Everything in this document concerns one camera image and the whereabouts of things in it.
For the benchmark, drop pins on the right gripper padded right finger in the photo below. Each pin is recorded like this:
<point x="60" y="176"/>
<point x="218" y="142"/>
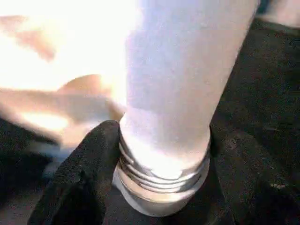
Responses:
<point x="253" y="187"/>

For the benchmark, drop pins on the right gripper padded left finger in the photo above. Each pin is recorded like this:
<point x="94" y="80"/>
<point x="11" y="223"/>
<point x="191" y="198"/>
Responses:
<point x="77" y="183"/>

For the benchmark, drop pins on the white plastic table top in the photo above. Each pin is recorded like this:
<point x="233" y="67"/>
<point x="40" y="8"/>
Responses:
<point x="61" y="70"/>

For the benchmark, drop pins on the white plastic table leg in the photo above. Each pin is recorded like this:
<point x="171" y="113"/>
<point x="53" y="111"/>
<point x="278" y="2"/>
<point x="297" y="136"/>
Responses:
<point x="178" y="93"/>

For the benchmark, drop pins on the black plastic mat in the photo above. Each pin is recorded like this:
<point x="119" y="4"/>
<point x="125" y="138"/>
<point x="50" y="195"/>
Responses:
<point x="262" y="117"/>

